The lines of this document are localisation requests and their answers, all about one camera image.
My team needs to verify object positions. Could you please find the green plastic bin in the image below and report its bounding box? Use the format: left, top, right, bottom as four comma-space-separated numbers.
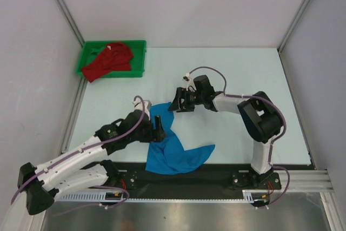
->
76, 40, 147, 78

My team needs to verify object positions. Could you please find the blue polo shirt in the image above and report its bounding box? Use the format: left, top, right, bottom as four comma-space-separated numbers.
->
145, 102, 215, 175

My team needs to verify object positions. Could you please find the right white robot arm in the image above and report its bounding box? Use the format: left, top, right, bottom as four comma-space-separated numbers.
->
168, 75, 285, 188

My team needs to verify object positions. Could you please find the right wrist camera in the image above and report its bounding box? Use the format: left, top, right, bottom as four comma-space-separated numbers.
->
183, 72, 196, 92

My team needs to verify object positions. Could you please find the right aluminium frame post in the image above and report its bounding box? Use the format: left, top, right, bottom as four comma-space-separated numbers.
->
277, 0, 312, 54

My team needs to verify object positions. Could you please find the aluminium frame post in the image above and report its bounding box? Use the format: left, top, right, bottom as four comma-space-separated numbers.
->
54, 0, 84, 47
277, 0, 312, 54

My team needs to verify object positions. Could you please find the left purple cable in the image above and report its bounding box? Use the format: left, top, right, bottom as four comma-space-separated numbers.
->
10, 95, 145, 210

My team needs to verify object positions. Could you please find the white cable duct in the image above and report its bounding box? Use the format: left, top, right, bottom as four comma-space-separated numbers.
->
58, 190, 129, 203
243, 189, 283, 203

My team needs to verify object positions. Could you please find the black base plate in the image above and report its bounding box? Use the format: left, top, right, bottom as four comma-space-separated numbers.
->
91, 161, 316, 199

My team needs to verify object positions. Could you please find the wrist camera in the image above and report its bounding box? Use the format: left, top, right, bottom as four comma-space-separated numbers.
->
183, 72, 196, 92
132, 100, 152, 120

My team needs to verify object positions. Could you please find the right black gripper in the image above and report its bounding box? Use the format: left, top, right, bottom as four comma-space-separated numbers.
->
168, 87, 204, 113

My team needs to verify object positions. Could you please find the red t shirt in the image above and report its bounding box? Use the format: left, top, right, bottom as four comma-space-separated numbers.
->
82, 42, 134, 83

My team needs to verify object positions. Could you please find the right white cable duct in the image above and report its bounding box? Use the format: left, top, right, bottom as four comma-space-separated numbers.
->
243, 189, 283, 203

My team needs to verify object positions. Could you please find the purple cable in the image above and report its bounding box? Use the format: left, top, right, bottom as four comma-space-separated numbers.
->
186, 66, 291, 210
10, 95, 145, 210

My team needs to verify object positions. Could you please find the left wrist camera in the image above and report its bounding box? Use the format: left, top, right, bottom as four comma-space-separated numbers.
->
132, 100, 152, 120

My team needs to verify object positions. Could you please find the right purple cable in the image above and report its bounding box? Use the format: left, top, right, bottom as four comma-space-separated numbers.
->
186, 66, 291, 210

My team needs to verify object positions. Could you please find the front aluminium rail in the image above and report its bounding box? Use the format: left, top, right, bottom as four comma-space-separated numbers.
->
278, 168, 332, 193

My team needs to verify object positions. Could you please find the left aluminium frame post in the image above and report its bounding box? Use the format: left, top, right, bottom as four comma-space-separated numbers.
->
54, 0, 84, 47

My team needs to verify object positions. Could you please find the left white cable duct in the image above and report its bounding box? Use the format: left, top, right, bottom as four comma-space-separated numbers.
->
58, 190, 129, 203

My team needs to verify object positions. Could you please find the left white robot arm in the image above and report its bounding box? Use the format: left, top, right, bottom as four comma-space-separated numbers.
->
17, 110, 166, 215

